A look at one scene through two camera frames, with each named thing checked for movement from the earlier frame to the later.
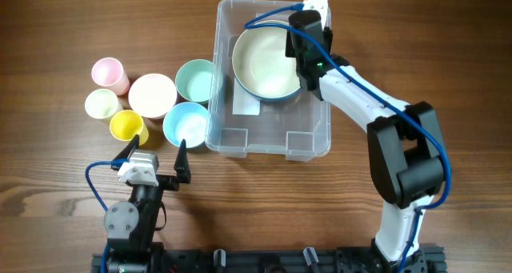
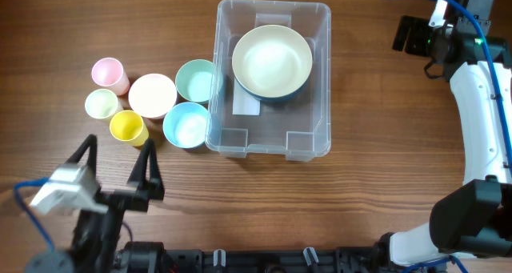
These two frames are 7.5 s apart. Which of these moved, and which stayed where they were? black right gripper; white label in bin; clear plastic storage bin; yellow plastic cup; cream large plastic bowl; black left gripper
Moved: black right gripper; black left gripper
Stayed: clear plastic storage bin; cream large plastic bowl; white label in bin; yellow plastic cup
